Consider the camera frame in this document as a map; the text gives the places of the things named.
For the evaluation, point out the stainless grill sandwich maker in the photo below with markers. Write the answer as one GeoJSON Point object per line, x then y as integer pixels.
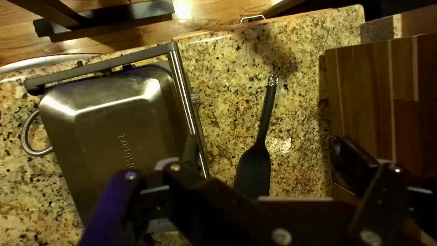
{"type": "Point", "coordinates": [123, 112]}

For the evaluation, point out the wooden cutting board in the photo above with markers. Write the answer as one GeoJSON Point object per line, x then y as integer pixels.
{"type": "Point", "coordinates": [384, 97]}

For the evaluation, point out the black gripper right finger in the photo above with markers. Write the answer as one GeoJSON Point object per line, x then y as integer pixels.
{"type": "Point", "coordinates": [387, 194]}

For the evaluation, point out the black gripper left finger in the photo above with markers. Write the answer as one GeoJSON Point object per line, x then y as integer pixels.
{"type": "Point", "coordinates": [205, 210]}

